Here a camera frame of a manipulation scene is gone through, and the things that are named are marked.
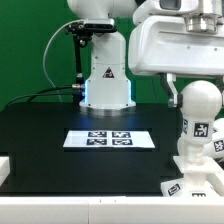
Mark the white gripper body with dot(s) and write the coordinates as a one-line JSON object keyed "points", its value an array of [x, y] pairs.
{"points": [[161, 44]]}

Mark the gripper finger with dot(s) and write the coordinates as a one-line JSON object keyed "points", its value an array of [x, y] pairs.
{"points": [[167, 81]]}

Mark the white lamp bulb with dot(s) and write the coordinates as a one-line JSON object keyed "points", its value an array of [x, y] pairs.
{"points": [[202, 101]]}

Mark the white lamp base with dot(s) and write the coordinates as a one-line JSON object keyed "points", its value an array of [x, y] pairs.
{"points": [[204, 179]]}

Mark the white lamp shade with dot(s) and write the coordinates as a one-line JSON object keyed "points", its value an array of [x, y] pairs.
{"points": [[216, 143]]}

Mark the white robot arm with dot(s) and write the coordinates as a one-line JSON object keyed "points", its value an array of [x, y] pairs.
{"points": [[108, 87]]}

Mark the white tag sheet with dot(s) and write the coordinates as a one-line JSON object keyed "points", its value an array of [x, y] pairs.
{"points": [[108, 138]]}

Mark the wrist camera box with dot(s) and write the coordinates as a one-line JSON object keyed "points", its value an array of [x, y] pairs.
{"points": [[164, 7]]}

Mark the black camera stand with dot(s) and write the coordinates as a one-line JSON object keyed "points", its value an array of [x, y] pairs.
{"points": [[80, 50]]}

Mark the white front rail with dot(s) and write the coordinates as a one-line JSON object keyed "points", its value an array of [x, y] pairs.
{"points": [[111, 210]]}

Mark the white left corner bracket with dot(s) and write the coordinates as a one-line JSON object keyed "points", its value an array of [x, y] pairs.
{"points": [[4, 169]]}

